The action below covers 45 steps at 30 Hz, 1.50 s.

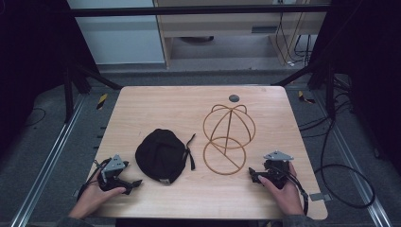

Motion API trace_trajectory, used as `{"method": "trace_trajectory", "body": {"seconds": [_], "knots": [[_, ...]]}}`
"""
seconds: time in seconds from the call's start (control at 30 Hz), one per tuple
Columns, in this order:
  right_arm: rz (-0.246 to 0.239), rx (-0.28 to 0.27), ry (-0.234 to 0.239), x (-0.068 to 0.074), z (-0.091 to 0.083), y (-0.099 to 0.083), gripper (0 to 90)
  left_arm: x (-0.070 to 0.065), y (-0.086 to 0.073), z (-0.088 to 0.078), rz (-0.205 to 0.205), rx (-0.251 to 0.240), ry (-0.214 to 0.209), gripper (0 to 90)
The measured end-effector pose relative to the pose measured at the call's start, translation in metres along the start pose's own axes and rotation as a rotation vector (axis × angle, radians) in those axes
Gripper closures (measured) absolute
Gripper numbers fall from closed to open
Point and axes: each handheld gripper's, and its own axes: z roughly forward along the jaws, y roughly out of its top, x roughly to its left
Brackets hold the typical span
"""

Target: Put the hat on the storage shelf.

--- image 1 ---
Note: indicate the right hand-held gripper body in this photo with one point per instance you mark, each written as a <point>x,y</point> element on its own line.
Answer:
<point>277,167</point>

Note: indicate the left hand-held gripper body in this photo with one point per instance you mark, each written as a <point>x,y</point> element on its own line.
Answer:
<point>113,167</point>

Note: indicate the black bucket hat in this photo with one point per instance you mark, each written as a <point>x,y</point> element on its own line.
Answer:
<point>159,156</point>

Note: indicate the person's left hand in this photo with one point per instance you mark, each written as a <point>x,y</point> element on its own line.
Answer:
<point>91,198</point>

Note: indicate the black metal stand leg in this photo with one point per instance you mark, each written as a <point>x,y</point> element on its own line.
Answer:
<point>68,94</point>
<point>329,91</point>

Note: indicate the light wooden desk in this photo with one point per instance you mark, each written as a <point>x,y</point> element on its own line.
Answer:
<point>220,25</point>

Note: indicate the black horizontal frame bar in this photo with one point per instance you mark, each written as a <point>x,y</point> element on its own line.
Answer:
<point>189,10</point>

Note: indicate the white cabinet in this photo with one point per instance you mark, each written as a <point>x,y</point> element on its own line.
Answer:
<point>119,38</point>

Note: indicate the grey round table grommet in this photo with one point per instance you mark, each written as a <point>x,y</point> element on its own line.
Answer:
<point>234,98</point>

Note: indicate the grey metal table bracket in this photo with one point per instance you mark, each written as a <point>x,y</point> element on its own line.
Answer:
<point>320,197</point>

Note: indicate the yellow black hazard tape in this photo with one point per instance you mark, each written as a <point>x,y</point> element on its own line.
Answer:
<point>101,101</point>
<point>305,97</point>

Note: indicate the person's right hand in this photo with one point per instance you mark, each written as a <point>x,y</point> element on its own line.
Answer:
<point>287,197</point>

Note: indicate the aluminium floor rail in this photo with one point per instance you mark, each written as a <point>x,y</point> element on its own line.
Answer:
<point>47,164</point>
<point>356,164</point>

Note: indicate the dark curtain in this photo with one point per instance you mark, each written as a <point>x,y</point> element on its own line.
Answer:
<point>372,63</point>
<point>31,63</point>

